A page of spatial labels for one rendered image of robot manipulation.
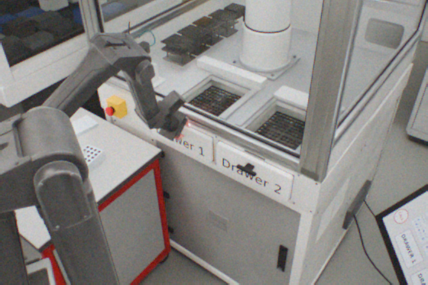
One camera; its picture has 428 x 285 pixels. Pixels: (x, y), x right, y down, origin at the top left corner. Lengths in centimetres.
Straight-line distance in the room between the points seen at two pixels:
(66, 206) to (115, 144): 135
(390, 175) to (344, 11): 193
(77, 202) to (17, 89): 165
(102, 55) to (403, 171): 232
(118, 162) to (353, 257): 132
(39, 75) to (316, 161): 133
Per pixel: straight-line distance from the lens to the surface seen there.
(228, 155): 144
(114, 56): 85
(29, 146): 40
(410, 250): 114
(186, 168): 170
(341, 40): 105
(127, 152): 170
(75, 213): 41
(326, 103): 113
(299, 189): 137
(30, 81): 206
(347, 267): 231
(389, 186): 276
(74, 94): 88
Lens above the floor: 186
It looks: 39 degrees down
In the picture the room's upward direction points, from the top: 1 degrees counter-clockwise
